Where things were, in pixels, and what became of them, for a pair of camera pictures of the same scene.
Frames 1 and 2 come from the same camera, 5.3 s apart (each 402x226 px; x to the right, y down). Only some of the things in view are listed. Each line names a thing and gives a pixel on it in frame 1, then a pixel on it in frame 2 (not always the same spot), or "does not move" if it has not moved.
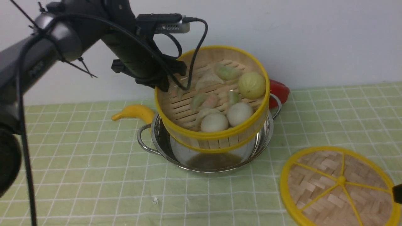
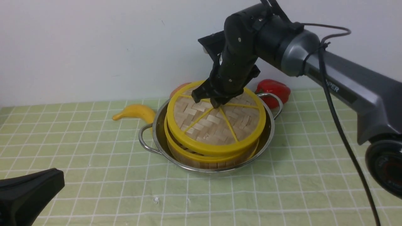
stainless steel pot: (149, 137) does not move
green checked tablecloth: (87, 169) does not move
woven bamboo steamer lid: (333, 186) → (235, 125)
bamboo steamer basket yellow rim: (226, 109) → (198, 159)
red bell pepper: (279, 89) does not move
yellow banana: (138, 110) does not move
